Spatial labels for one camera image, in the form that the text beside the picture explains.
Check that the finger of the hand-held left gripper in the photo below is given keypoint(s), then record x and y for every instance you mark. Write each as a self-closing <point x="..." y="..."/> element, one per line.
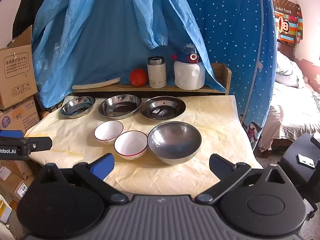
<point x="37" y="143"/>
<point x="11" y="134"/>

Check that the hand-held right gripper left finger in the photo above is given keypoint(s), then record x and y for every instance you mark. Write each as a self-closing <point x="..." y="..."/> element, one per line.
<point x="102" y="166"/>

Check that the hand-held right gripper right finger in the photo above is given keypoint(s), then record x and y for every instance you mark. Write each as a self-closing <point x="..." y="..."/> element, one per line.
<point x="220" y="167"/>

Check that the white red-rimmed bowl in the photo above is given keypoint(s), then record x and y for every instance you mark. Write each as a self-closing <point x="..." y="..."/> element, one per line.
<point x="130" y="143"/>
<point x="107" y="131"/>

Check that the small steel plate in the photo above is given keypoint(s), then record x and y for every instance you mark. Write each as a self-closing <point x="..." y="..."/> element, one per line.
<point x="76" y="107"/>

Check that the medium steel plate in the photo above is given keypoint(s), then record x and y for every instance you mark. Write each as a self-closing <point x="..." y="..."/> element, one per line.
<point x="120" y="107"/>

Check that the large labelled steel plate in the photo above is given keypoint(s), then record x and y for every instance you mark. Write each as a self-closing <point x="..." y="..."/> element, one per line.
<point x="162" y="108"/>

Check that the printed cardboard box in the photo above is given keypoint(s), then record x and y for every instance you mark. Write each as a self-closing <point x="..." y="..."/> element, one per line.
<point x="18" y="120"/>

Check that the cream tablecloth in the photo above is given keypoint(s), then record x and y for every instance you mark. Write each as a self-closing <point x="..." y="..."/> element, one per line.
<point x="220" y="130"/>

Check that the labelled cardboard box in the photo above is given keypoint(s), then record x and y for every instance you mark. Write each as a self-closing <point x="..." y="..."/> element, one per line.
<point x="13" y="182"/>

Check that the open cardboard box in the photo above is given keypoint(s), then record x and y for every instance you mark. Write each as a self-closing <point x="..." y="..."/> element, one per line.
<point x="16" y="75"/>

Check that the black chair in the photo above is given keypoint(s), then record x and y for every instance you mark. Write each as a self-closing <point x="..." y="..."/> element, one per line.
<point x="300" y="180"/>

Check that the cream white stick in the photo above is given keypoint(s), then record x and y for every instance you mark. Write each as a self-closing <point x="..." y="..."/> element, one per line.
<point x="96" y="83"/>

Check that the small black phone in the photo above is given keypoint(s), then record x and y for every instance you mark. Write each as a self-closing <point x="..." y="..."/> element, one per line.
<point x="305" y="160"/>

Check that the bed with pale bedding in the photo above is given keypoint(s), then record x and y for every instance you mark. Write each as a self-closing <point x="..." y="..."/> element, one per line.
<point x="292" y="112"/>

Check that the wooden shelf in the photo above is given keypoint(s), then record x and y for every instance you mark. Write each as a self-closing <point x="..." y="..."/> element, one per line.
<point x="220" y="75"/>

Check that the red tomato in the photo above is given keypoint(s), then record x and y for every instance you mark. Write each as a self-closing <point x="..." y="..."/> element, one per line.
<point x="138" y="77"/>

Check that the white and blue water bottle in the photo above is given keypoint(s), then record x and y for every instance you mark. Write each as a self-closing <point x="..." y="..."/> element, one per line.
<point x="188" y="76"/>

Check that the white thermos jar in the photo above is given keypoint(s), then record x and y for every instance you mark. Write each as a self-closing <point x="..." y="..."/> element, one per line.
<point x="157" y="75"/>

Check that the white pillow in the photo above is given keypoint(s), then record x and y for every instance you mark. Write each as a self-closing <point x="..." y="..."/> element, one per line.
<point x="287" y="72"/>

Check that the blue polka dot curtain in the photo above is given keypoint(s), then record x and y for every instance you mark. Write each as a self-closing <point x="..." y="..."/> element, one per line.
<point x="237" y="42"/>

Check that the light blue coat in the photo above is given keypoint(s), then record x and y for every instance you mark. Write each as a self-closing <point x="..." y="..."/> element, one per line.
<point x="100" y="30"/>

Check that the dark hanging garment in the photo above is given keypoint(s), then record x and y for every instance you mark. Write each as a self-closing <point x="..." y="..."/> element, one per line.
<point x="27" y="2"/>

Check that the monkey print cloth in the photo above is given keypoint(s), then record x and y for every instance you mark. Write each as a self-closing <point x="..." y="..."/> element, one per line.
<point x="286" y="22"/>

